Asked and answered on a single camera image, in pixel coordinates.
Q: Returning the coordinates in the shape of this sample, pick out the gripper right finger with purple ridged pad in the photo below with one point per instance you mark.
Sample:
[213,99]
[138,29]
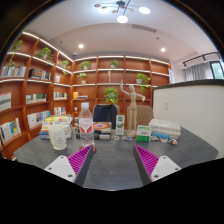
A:
[152,167]

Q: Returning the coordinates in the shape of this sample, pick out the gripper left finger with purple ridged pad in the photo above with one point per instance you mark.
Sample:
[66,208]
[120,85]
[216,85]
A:
[74,167]

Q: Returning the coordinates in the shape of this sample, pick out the clear plastic water bottle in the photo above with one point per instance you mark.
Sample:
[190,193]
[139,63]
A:
[86,125]

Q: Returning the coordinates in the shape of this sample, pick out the red round coaster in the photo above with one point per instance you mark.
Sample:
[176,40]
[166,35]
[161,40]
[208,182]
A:
[94,149]

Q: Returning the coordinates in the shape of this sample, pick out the green white small box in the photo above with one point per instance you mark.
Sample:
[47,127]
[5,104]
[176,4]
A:
[143,133]

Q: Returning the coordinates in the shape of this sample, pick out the wooden artist mannequin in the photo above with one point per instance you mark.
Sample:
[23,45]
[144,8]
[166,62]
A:
[132,119]

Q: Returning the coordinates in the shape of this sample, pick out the white patterned cup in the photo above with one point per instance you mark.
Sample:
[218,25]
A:
[57,136]

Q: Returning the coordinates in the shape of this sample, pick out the stack of dark books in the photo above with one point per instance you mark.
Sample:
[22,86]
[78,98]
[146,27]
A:
[102,130]

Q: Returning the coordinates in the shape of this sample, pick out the stack of white boxes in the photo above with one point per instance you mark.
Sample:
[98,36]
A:
[170,128]

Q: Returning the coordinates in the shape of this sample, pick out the tan chair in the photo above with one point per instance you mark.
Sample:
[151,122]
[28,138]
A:
[144,114]

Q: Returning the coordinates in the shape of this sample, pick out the white green standing carton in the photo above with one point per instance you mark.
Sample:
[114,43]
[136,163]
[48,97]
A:
[120,124]

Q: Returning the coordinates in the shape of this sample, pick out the dark blue chair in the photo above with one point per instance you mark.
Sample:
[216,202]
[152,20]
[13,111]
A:
[105,113]

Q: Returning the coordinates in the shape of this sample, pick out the potted green plant centre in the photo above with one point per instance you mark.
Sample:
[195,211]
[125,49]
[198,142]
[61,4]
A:
[111,95]

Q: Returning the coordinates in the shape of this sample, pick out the white partition counter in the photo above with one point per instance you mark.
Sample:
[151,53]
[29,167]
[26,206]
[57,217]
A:
[197,106]

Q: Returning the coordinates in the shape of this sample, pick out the grey window curtain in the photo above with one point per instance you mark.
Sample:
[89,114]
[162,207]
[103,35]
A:
[199,72]

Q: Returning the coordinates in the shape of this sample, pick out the ceiling chandelier lamp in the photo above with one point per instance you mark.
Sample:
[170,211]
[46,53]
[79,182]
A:
[120,7]

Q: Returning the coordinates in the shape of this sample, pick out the wooden wall bookshelf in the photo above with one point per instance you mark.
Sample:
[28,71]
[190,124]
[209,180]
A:
[38,79]

